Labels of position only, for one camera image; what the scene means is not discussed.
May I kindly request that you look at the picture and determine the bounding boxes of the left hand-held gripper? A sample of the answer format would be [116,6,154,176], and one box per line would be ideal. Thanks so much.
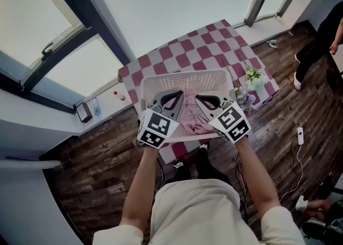
[137,89,186,149]

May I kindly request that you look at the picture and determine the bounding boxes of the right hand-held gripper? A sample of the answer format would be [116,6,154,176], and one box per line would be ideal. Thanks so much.
[195,91,252,143]

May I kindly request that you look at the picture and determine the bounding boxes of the white plastic basket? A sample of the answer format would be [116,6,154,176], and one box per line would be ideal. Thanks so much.
[139,69,238,144]

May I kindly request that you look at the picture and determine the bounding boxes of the pink clothes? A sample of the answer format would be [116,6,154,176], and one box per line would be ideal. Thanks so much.
[162,90,215,135]

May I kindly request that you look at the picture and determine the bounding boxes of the person's right forearm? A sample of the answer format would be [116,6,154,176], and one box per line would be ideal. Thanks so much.
[235,136,282,214]

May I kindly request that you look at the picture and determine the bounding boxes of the person's left forearm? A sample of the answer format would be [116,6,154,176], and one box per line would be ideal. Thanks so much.
[118,144,159,229]

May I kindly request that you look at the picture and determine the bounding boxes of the purple flower bouquet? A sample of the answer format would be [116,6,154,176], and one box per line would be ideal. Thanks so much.
[234,85,257,114]

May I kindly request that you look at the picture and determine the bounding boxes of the white green flower bouquet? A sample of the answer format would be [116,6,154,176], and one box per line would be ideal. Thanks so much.
[244,66,263,92]

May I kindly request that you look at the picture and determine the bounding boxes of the red white checkered table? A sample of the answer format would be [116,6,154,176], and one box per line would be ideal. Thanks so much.
[117,19,281,165]

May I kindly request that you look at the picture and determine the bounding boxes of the person's black trousers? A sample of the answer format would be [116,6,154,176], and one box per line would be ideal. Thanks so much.
[175,147,233,187]

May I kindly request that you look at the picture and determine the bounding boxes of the person's left black shoe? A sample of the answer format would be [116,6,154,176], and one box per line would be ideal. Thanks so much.
[173,158,189,173]

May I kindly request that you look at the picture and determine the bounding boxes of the clear plastic water bottle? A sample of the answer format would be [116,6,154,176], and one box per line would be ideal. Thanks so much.
[92,96,102,116]

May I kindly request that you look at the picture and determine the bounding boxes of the white power strip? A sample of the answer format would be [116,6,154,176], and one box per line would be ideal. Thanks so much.
[296,127,305,146]

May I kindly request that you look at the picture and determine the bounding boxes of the black box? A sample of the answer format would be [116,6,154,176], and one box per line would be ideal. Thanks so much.
[75,101,94,124]

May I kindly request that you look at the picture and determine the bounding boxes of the person's beige shirt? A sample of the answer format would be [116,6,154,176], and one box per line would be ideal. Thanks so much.
[92,177,307,245]

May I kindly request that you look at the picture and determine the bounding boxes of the black framed large window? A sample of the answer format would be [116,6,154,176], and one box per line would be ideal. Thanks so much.
[0,0,138,115]

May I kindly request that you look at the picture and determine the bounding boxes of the small white device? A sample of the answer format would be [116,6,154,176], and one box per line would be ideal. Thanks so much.
[295,195,309,213]

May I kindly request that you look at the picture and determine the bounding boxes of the black equipment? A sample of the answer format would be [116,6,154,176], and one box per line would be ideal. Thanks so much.
[301,174,343,241]

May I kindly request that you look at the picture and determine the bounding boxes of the white pipe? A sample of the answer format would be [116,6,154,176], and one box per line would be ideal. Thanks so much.
[0,157,63,172]

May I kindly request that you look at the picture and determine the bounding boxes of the black cables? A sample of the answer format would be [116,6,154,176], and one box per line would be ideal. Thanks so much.
[232,152,250,225]

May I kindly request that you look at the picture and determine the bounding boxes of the white power cable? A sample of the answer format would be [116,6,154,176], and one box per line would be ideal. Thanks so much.
[278,142,305,202]

